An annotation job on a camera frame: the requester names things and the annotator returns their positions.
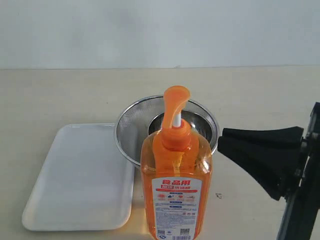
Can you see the white rectangular plastic tray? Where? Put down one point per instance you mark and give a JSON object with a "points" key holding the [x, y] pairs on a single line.
{"points": [[85, 183]]}

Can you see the orange dish soap pump bottle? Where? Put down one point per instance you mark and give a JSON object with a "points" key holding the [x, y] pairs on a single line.
{"points": [[176, 169]]}

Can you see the steel mesh strainer bowl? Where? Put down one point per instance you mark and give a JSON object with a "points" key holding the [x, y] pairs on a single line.
{"points": [[131, 128]]}

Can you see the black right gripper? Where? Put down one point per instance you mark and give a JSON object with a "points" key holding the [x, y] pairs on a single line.
{"points": [[271, 157]]}

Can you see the small stainless steel bowl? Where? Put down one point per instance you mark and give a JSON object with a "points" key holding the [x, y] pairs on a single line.
{"points": [[198, 123]]}

